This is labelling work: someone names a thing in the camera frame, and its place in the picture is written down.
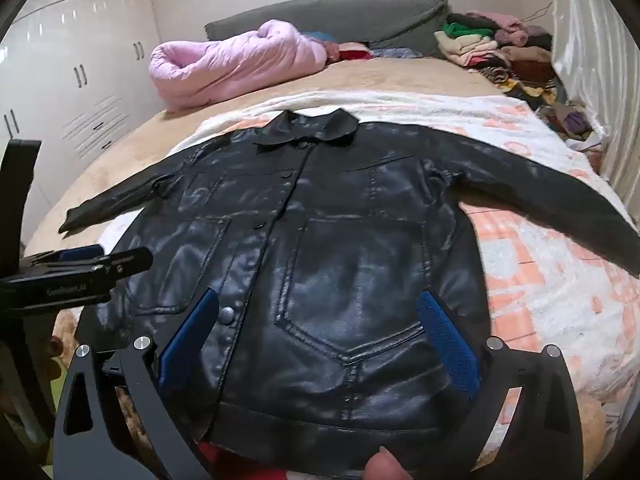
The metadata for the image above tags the red floral cloth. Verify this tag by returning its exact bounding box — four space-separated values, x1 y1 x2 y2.
197 441 242 480

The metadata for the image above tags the white satin curtain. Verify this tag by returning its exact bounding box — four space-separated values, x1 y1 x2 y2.
546 0 640 241

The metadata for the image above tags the black leather jacket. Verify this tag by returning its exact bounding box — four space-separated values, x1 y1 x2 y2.
57 109 640 478

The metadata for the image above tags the pile of folded clothes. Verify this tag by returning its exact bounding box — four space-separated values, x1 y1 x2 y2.
432 9 603 142

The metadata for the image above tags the pink quilt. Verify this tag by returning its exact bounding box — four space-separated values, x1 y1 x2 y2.
149 19 332 113

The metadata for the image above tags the grey headboard cover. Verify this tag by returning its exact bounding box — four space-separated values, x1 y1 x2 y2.
204 0 452 59

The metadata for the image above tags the white wardrobe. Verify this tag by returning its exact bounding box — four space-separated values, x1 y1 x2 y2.
0 0 167 241

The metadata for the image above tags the white and orange fleece blanket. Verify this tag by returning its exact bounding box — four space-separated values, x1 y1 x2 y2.
165 90 640 406

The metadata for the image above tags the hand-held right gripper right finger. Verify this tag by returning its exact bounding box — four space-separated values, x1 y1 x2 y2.
416 290 584 480

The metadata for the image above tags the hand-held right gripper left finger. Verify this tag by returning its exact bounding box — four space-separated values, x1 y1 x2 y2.
52 287 221 480

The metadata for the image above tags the person's right hand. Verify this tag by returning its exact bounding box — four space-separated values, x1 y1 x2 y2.
364 446 417 480

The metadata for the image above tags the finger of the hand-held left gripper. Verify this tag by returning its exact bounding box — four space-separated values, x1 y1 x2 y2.
20 244 104 267
75 247 154 279

